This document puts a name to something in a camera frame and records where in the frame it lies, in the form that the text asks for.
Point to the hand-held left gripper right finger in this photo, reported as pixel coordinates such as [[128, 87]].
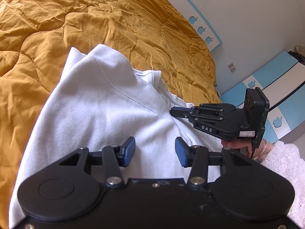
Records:
[[181, 151]]

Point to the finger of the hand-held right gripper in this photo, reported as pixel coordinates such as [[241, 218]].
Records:
[[209, 108], [205, 116]]

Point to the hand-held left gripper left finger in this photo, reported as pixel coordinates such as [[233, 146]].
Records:
[[129, 151]]

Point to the white printed sweatshirt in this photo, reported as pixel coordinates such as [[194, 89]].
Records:
[[95, 114]]

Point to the person's right forearm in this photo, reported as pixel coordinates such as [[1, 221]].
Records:
[[286, 169]]

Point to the person's right hand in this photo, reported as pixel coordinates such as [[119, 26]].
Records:
[[236, 144]]

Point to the blue and white wardrobe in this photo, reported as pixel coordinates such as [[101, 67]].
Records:
[[283, 76]]

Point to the blue and white headboard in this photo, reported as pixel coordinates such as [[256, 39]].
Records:
[[205, 21]]

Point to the dark bag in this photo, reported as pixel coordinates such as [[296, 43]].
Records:
[[297, 54]]

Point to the mustard yellow quilt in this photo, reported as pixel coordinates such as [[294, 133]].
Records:
[[83, 23]]

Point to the wall socket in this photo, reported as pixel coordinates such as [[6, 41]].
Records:
[[231, 66]]

